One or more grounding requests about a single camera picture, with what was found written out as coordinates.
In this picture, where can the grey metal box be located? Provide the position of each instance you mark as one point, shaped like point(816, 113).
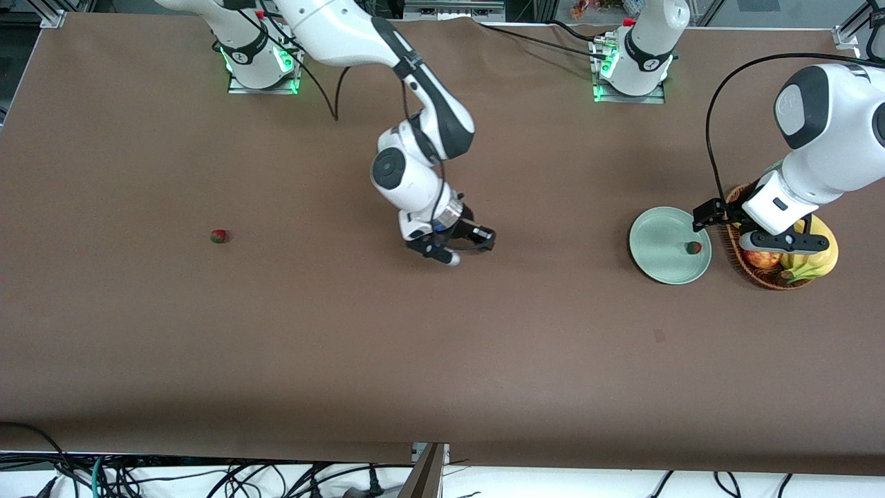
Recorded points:
point(453, 10)

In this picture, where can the red apple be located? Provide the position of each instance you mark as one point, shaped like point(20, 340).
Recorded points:
point(764, 260)

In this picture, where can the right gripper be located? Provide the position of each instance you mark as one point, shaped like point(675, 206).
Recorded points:
point(467, 226)

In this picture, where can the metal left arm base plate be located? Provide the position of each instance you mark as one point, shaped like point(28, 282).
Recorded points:
point(650, 99)

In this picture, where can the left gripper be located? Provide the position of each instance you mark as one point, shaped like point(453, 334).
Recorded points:
point(728, 214)

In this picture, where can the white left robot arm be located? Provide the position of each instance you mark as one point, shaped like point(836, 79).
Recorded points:
point(843, 124)

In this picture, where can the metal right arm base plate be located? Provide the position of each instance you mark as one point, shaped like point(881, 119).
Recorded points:
point(276, 88)

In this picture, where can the pale green round plate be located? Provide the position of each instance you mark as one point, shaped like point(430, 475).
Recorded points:
point(657, 256)

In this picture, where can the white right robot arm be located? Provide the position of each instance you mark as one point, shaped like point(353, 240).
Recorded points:
point(415, 183)

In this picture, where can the aluminium frame post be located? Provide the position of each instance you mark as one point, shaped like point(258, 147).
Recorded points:
point(423, 477)

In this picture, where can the medium yellow banana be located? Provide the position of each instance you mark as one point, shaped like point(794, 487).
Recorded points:
point(795, 261)

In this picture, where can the brown wicker basket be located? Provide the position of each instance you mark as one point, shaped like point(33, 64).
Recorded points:
point(760, 279)

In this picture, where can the large yellow banana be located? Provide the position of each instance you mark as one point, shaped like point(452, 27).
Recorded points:
point(826, 259)

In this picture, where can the brown table cover mat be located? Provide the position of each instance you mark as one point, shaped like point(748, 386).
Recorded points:
point(415, 346)

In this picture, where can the small red toy strawberry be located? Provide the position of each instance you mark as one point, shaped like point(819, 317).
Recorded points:
point(693, 247)
point(218, 236)

